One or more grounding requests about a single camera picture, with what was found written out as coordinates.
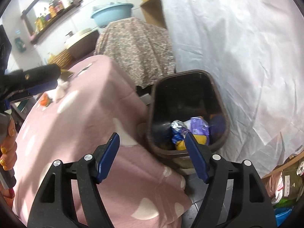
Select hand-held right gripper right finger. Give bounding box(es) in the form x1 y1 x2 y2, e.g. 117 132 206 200
185 132 277 228

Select light wooden cabinet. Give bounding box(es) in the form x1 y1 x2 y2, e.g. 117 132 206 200
140 0 167 29

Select green hanging packet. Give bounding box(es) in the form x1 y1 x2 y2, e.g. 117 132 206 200
14 37 27 52

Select white sheet cover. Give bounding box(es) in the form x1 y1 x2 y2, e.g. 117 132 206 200
158 0 304 178

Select floral cloth cover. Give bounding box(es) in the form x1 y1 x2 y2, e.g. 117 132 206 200
94 18 176 88

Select person's left hand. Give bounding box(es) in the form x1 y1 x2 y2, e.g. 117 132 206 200
0 126 17 171

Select brown pot with white lid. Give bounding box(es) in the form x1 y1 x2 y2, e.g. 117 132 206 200
64 27 100 60

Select purple plastic bag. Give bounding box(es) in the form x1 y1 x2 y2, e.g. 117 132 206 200
190 116 226 145

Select pink polka dot tablecloth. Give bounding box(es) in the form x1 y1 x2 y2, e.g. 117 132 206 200
12 55 193 228

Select light blue plastic basin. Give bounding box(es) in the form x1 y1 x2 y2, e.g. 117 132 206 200
90 3 134 28

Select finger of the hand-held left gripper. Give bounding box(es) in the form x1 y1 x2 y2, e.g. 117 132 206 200
7 64 61 93
9 81 59 100

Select wooden framed mirror shelf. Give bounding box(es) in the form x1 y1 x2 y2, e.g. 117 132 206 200
20 0 83 44

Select dark brown trash bin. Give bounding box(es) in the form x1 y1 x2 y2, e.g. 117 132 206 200
145 69 230 169

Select yellow foam fruit net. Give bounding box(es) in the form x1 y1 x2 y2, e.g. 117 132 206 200
176 133 207 150

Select yellow green seasoning packets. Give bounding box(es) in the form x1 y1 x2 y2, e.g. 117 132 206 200
34 13 48 32

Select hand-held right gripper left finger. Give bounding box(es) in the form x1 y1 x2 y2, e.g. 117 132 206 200
27 132 120 228

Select blue foil snack wrapper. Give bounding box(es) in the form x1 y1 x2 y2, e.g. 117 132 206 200
170 120 190 148

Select wicker wash basin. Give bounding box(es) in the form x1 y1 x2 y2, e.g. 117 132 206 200
47 49 72 69

